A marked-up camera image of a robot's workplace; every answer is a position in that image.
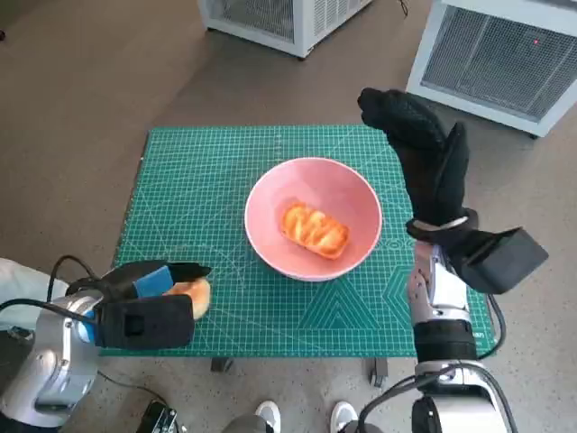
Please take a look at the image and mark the white mesh cabinet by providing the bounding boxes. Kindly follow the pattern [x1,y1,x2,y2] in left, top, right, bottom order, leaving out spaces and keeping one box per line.
[405,0,577,139]
[197,0,375,59]

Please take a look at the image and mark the green cutting mat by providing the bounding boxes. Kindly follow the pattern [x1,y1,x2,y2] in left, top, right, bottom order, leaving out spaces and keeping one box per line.
[98,125,497,358]

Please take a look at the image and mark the round toy bread bun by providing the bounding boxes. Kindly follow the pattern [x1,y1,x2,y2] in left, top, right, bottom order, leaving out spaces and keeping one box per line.
[164,277,212,322]

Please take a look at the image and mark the black metal device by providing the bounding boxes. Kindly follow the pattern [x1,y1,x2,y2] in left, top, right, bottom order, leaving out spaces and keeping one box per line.
[134,400,186,433]

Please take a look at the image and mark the oblong twisted toy bread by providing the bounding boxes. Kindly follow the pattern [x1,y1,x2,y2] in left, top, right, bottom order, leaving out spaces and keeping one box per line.
[280,201,352,262]

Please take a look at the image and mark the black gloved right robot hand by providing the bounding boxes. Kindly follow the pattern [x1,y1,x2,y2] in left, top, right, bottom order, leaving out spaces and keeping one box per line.
[357,87,471,226]

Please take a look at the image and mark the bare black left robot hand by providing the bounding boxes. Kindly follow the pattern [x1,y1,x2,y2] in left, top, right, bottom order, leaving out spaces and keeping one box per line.
[96,260,213,301]

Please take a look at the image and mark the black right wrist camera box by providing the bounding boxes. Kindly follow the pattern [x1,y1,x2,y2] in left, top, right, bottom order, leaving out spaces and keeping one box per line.
[445,226,550,296]

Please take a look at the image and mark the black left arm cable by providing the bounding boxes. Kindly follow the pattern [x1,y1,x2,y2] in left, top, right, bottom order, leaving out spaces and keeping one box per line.
[0,298,98,324]
[48,254,103,303]

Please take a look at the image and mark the person's leg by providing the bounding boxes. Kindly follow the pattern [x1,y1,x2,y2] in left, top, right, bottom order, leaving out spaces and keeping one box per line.
[0,256,69,333]

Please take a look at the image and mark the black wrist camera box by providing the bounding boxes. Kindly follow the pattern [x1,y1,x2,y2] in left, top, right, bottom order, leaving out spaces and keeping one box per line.
[445,226,550,296]
[94,295,196,349]

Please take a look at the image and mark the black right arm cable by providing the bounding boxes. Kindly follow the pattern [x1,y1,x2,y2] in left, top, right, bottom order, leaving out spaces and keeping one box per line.
[477,292,507,361]

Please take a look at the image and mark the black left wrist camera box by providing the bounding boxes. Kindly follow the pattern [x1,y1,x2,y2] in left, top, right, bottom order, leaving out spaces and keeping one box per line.
[94,295,196,349]

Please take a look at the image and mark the pink bowl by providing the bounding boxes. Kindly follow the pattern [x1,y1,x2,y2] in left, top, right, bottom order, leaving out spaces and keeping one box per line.
[243,156,384,283]

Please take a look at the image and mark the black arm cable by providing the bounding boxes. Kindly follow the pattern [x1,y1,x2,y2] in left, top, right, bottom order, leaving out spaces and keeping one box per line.
[477,292,507,361]
[48,254,103,303]
[0,298,98,324]

